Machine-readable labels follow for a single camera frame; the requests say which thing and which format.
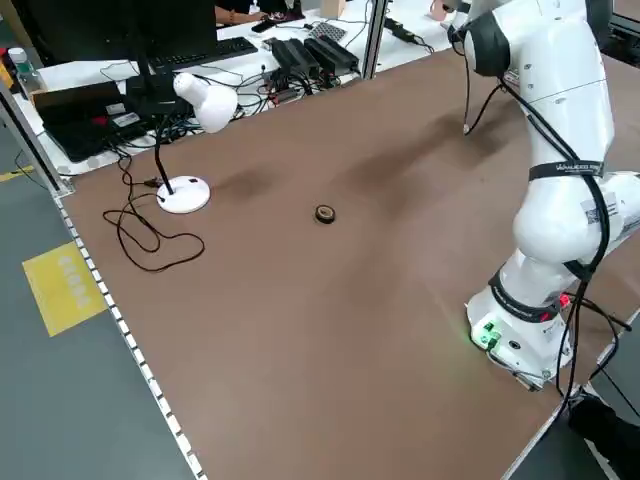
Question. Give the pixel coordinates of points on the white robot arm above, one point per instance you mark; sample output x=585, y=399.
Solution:
x=560, y=100

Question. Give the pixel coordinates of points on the black tape roll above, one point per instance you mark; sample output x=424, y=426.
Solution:
x=325, y=220

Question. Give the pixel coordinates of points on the white desk lamp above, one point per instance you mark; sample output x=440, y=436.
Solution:
x=210, y=102

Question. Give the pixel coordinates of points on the black power supply box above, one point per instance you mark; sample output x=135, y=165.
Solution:
x=332, y=52
x=295, y=55

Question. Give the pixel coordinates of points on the checkered calibration board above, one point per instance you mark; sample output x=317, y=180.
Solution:
x=327, y=31

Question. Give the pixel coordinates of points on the black keyboard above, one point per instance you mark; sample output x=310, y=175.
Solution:
x=210, y=50

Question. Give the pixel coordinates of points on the black phone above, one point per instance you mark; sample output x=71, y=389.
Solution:
x=262, y=26

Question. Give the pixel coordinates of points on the black adapter with yellow label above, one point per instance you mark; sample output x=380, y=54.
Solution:
x=400, y=29

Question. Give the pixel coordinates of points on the person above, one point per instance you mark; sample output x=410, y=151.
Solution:
x=600, y=435
x=235, y=15

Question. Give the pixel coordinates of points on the pink round object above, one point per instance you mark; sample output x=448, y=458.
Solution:
x=442, y=9

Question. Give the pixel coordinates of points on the black laptop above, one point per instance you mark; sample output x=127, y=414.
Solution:
x=85, y=120

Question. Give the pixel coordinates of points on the black monitor with stand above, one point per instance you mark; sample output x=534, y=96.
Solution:
x=165, y=25

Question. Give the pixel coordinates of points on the clear water bottle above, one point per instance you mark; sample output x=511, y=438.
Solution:
x=22, y=70

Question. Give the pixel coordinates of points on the aluminium frame post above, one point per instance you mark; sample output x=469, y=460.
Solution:
x=375, y=35
x=30, y=140

